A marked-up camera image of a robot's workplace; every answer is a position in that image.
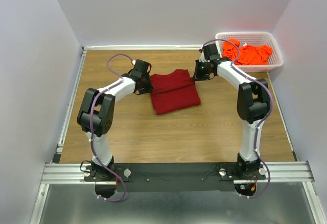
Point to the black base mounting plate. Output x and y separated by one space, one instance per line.
171 177

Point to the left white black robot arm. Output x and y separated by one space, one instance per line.
96 116

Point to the aluminium left side rail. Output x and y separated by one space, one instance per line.
63 132

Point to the aluminium back rail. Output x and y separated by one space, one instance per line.
140 47

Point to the aluminium right side rail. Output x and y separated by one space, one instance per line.
282 118

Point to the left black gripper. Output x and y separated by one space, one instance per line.
146 85

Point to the aluminium front rail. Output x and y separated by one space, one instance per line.
297 171

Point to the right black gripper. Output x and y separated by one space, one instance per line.
198 72

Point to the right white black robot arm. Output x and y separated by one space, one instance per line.
254 104

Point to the aluminium rail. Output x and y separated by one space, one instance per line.
63 132
282 118
297 171
140 47

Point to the dark red t-shirt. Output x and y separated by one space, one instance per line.
173 92

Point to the white plastic laundry basket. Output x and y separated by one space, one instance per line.
256 38

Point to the orange t-shirt in basket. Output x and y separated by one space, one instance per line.
250 55

